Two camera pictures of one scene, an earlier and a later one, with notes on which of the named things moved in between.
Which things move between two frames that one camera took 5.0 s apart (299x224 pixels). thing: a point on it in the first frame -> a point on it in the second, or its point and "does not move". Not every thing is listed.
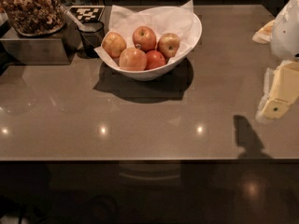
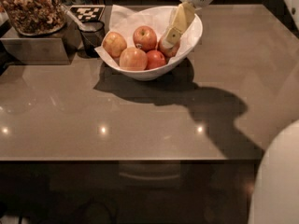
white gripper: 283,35 -> 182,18
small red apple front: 154,59 does not move
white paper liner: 177,19 does not move
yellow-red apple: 168,44 does not move
